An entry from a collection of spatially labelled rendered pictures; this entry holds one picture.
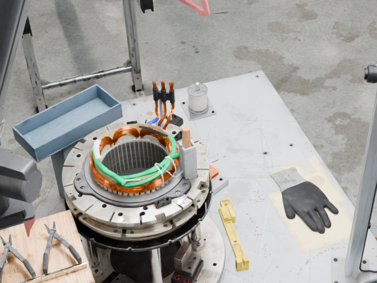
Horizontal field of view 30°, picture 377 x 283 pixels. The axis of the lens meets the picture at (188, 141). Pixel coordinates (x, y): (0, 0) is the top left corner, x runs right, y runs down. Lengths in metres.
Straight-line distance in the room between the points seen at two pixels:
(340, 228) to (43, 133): 0.78
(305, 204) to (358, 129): 1.49
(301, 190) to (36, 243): 0.75
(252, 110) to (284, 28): 1.82
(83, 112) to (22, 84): 1.89
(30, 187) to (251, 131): 1.03
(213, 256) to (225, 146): 0.42
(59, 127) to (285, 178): 0.62
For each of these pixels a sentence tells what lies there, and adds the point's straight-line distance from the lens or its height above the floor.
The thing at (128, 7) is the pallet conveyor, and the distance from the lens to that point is 3.24.
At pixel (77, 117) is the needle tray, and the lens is 1.79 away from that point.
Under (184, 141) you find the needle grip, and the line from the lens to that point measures 1.43.
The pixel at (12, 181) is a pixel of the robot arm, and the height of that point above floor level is 1.36.
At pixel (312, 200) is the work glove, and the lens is 1.87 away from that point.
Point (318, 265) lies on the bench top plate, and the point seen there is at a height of 0.78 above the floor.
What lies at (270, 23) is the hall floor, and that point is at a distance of 3.97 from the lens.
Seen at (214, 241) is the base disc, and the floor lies 0.80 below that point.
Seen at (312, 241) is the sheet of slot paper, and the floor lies 0.78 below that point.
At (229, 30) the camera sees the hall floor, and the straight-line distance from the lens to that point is 3.91.
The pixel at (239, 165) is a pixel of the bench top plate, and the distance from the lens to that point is 1.98.
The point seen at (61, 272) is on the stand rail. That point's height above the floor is 1.07.
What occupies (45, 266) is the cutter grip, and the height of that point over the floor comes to 1.09.
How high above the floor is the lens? 2.16
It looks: 42 degrees down
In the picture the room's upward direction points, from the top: 3 degrees counter-clockwise
